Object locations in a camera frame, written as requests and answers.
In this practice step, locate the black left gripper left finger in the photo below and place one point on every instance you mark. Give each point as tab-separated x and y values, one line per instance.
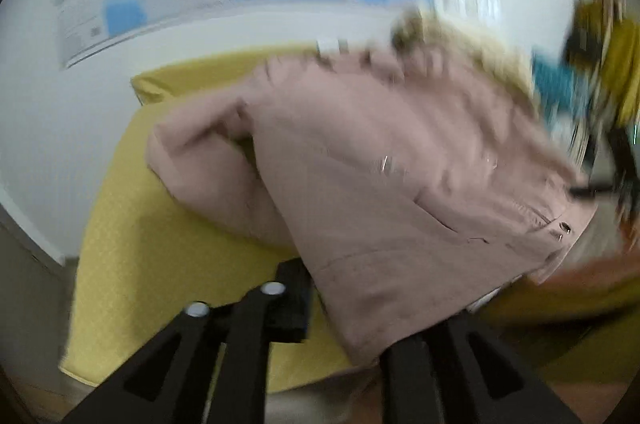
209	364

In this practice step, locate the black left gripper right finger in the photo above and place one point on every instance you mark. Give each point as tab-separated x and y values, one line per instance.
458	372

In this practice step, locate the pink jacket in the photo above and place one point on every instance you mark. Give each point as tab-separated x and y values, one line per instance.
411	185

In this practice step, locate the yellow blanket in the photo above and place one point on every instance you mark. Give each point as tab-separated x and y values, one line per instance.
144	256

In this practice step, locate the teal plastic basket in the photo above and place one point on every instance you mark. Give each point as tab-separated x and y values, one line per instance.
564	100

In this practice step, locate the cream and mustard garment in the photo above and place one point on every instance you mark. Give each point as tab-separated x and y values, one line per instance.
489	52

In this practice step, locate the white patterned pillow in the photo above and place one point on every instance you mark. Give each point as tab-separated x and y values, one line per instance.
331	45

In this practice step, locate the mustard yellow chair cover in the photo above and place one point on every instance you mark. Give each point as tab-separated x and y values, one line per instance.
603	46

